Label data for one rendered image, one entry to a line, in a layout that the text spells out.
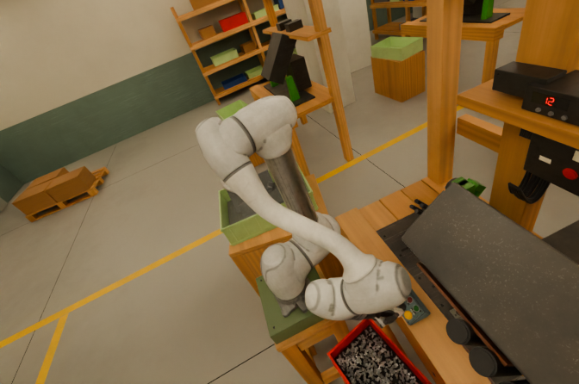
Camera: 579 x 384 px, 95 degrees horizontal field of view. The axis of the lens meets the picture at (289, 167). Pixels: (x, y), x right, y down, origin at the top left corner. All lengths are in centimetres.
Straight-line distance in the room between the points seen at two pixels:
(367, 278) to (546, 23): 83
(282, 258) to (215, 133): 56
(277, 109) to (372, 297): 57
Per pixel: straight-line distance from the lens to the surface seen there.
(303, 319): 127
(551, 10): 105
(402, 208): 159
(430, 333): 124
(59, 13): 761
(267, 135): 80
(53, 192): 606
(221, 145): 77
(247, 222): 171
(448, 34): 133
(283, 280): 113
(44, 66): 785
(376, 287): 73
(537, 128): 101
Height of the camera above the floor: 205
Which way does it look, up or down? 34 degrees down
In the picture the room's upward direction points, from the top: 21 degrees counter-clockwise
